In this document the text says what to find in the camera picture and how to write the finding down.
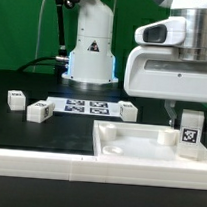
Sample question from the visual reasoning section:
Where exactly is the black cable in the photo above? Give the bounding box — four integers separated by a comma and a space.
15, 53, 69, 77

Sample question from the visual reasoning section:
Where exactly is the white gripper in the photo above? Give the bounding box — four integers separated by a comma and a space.
124, 46, 207, 128

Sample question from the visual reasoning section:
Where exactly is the white front fence wall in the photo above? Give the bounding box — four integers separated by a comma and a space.
0, 149, 207, 190

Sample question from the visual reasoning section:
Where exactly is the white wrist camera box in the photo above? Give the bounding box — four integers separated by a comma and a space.
134, 16, 186, 46

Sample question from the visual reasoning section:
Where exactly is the sheet with fiducial tags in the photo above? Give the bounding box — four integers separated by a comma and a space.
48, 97, 120, 117

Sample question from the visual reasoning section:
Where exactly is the white square tabletop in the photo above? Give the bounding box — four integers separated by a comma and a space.
92, 120, 207, 163

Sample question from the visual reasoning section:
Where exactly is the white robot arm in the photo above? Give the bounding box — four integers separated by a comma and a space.
62, 0, 207, 103

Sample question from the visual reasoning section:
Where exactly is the grey cable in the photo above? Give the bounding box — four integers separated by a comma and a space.
32, 0, 53, 73

